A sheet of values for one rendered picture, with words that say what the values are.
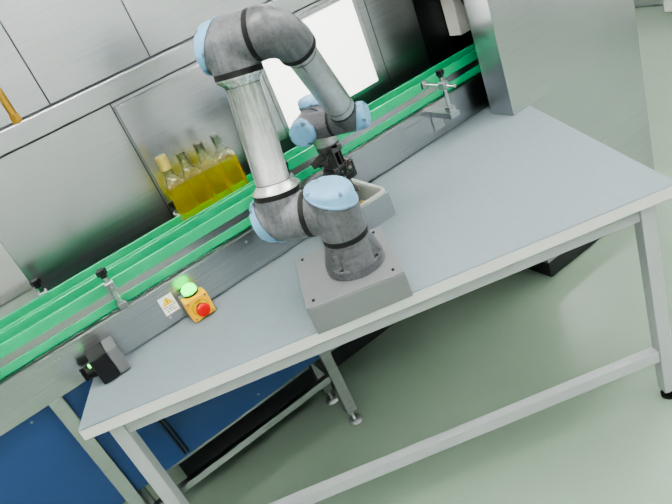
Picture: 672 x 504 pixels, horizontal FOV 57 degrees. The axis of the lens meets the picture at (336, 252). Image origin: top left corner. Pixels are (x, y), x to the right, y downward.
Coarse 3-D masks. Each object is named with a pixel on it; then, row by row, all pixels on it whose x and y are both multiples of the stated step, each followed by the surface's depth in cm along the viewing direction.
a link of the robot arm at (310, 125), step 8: (304, 112) 173; (312, 112) 173; (320, 112) 168; (296, 120) 169; (304, 120) 168; (312, 120) 168; (320, 120) 167; (296, 128) 167; (304, 128) 167; (312, 128) 167; (320, 128) 168; (296, 136) 169; (304, 136) 168; (312, 136) 168; (320, 136) 170; (328, 136) 170; (296, 144) 170; (304, 144) 169
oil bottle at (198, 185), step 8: (192, 168) 184; (184, 176) 184; (192, 176) 184; (200, 176) 186; (192, 184) 185; (200, 184) 186; (208, 184) 188; (192, 192) 186; (200, 192) 187; (208, 192) 188; (200, 200) 188; (208, 200) 189; (216, 200) 191; (200, 208) 189
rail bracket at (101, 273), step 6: (96, 270) 165; (102, 270) 164; (102, 276) 165; (108, 282) 166; (108, 288) 166; (114, 288) 164; (114, 294) 163; (120, 300) 169; (120, 306) 169; (126, 306) 170
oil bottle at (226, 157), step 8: (216, 152) 189; (224, 152) 188; (232, 152) 189; (224, 160) 188; (232, 160) 189; (224, 168) 189; (232, 168) 190; (240, 168) 191; (232, 176) 191; (240, 176) 192; (232, 184) 191; (240, 184) 193
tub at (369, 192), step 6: (354, 180) 198; (360, 180) 196; (360, 186) 196; (366, 186) 192; (372, 186) 189; (378, 186) 187; (360, 192) 198; (366, 192) 194; (372, 192) 191; (378, 192) 184; (360, 198) 200; (366, 198) 196; (372, 198) 182; (360, 204) 181; (366, 204) 182
